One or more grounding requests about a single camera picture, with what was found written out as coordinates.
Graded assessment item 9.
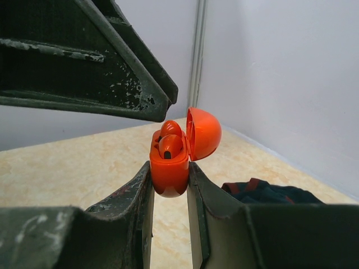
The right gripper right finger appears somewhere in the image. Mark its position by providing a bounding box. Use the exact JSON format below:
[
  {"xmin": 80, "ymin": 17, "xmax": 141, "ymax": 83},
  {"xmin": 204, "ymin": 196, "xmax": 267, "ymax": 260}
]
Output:
[{"xmin": 187, "ymin": 163, "xmax": 358, "ymax": 268}]

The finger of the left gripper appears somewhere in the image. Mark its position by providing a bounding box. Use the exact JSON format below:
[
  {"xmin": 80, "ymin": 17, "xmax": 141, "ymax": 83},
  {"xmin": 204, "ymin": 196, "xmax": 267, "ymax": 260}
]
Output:
[
  {"xmin": 94, "ymin": 0, "xmax": 178, "ymax": 104},
  {"xmin": 1, "ymin": 1, "xmax": 168, "ymax": 122}
]

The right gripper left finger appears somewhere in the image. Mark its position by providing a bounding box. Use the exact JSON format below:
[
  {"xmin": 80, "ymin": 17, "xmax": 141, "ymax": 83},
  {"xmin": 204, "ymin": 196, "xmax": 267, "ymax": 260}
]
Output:
[{"xmin": 1, "ymin": 163, "xmax": 154, "ymax": 268}]

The orange earbud case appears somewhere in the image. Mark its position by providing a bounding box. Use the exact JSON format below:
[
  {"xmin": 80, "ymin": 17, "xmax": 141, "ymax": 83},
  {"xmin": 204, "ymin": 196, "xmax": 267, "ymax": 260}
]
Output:
[{"xmin": 149, "ymin": 107, "xmax": 222, "ymax": 198}]

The orange earbud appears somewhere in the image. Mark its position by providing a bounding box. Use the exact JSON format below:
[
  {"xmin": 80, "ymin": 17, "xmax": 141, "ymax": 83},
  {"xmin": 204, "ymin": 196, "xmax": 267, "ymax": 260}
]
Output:
[
  {"xmin": 159, "ymin": 120, "xmax": 182, "ymax": 138},
  {"xmin": 158, "ymin": 134, "xmax": 183, "ymax": 160}
]

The dark navy folded cloth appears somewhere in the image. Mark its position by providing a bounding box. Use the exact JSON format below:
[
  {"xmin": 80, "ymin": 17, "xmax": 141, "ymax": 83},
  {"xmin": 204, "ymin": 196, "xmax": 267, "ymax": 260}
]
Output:
[{"xmin": 222, "ymin": 178, "xmax": 324, "ymax": 205}]

